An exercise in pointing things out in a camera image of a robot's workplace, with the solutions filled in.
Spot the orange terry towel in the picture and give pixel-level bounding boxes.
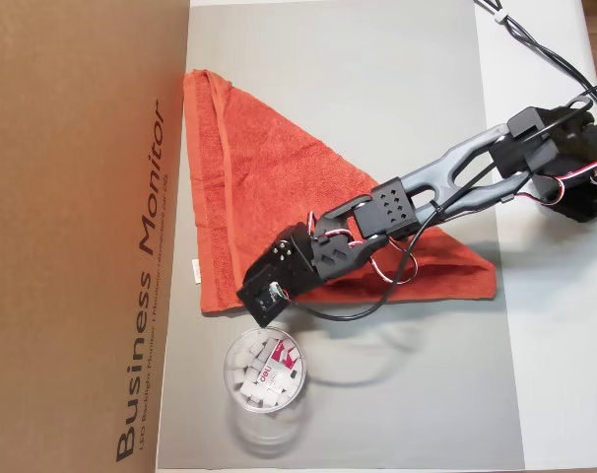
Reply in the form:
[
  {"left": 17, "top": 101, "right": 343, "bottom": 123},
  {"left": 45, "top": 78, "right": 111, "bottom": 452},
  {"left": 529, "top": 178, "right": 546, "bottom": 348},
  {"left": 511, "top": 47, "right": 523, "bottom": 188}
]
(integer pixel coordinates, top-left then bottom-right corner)
[{"left": 182, "top": 68, "right": 499, "bottom": 316}]

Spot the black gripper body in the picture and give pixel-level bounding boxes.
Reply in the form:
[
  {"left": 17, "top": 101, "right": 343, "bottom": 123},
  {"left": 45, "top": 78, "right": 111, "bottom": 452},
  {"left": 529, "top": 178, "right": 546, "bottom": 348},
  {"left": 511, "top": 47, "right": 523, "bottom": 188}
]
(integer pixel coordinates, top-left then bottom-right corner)
[{"left": 246, "top": 222, "right": 322, "bottom": 300}]

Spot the brown cardboard monitor box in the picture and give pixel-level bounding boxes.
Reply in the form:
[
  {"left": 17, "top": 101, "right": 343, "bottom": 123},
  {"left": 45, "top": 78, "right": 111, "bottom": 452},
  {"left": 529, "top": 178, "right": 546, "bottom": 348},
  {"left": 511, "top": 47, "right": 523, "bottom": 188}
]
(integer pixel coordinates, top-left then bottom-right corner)
[{"left": 0, "top": 0, "right": 192, "bottom": 473}]

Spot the red white servo wire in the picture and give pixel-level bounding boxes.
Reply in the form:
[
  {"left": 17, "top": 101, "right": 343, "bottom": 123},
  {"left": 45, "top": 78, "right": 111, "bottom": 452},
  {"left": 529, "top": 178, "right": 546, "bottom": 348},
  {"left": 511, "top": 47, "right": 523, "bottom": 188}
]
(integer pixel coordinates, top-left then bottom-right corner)
[
  {"left": 305, "top": 211, "right": 421, "bottom": 287},
  {"left": 519, "top": 162, "right": 597, "bottom": 208}
]

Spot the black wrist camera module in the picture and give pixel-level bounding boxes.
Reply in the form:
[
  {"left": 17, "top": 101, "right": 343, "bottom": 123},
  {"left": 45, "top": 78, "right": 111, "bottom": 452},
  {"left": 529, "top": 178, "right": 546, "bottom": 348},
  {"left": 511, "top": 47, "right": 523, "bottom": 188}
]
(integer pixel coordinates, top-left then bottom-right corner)
[{"left": 236, "top": 275, "right": 294, "bottom": 327}]

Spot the grey paper mat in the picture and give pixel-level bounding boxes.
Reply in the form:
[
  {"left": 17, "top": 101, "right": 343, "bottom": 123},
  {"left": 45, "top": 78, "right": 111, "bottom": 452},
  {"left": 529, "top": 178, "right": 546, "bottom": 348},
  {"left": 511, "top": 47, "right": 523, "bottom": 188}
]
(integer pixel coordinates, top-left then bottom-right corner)
[{"left": 155, "top": 0, "right": 526, "bottom": 472}]

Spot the clear jar of white erasers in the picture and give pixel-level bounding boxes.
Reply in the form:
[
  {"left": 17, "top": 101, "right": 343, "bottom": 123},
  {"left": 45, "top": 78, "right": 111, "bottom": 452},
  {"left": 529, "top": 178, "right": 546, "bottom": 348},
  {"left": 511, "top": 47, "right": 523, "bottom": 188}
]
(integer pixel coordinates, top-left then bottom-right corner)
[{"left": 223, "top": 327, "right": 312, "bottom": 457}]

